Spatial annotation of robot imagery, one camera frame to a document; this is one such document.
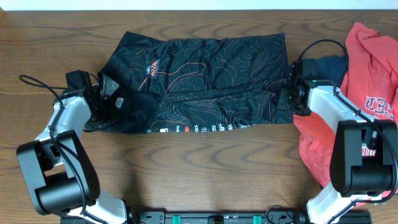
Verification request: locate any black orange-patterned jersey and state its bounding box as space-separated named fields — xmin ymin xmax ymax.
xmin=98 ymin=32 xmax=293 ymax=134

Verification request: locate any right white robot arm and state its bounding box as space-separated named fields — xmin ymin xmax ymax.
xmin=277 ymin=75 xmax=397 ymax=223

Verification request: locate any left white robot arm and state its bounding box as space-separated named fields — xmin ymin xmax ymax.
xmin=16 ymin=87 xmax=128 ymax=223

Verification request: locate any navy blue cloth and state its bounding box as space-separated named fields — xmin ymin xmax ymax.
xmin=315 ymin=55 xmax=346 ymax=86

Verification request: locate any red printed t-shirt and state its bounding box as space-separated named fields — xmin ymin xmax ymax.
xmin=294 ymin=22 xmax=397 ymax=187

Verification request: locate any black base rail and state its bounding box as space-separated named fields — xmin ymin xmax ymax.
xmin=60 ymin=205 xmax=373 ymax=224

